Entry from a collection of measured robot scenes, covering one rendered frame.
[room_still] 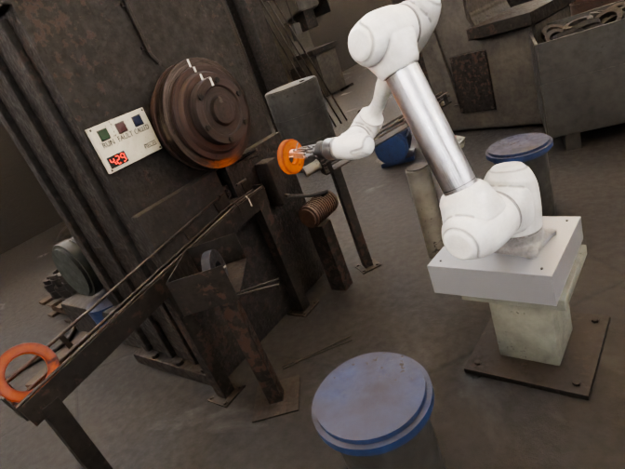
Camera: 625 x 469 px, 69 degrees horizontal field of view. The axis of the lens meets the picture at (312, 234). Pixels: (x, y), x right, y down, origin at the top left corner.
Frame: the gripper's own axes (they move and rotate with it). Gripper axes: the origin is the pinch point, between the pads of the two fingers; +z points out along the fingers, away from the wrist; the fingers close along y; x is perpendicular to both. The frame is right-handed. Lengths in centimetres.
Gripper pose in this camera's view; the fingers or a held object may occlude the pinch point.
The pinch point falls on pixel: (289, 153)
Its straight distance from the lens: 204.2
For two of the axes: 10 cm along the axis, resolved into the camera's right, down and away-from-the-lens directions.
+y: 5.4, -5.0, 6.7
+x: -2.9, -8.6, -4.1
